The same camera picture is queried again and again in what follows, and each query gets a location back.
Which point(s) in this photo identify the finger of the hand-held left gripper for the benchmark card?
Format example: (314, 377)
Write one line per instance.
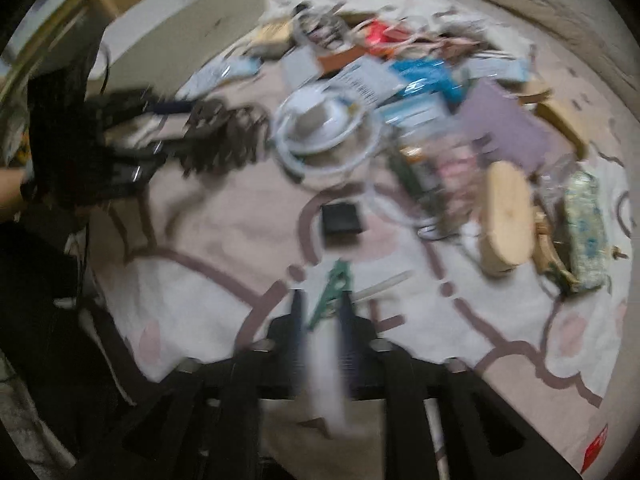
(150, 104)
(145, 160)

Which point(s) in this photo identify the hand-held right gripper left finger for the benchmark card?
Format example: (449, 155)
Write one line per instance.
(297, 330)

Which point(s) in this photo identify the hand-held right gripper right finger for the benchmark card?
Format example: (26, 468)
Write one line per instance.
(347, 340)

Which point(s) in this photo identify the green clothespin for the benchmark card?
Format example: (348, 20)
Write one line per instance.
(332, 285)

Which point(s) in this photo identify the small black square case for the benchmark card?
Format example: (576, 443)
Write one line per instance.
(340, 217)

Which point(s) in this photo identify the red wrapper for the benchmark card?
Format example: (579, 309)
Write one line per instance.
(382, 34)

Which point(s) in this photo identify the person's left forearm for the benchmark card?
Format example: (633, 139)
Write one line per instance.
(10, 187)

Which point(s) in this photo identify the white plastic case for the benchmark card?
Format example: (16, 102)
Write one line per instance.
(300, 67)

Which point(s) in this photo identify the white tube coil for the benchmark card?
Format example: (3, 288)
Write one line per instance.
(300, 165)

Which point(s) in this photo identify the person's dark clothing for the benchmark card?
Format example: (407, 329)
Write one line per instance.
(40, 310)

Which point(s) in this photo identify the clear plastic bag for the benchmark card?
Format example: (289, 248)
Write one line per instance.
(450, 175)

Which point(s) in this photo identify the brown leather card holder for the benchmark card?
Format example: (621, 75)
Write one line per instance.
(340, 61)

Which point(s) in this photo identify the round wooden box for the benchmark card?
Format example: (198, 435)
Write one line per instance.
(505, 220)

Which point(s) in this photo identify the large white blue medicine packet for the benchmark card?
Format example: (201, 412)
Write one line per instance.
(365, 80)

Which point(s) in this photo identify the green floral pouch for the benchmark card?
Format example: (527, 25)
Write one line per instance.
(582, 230)

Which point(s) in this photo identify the red label tag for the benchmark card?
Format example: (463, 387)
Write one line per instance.
(595, 447)

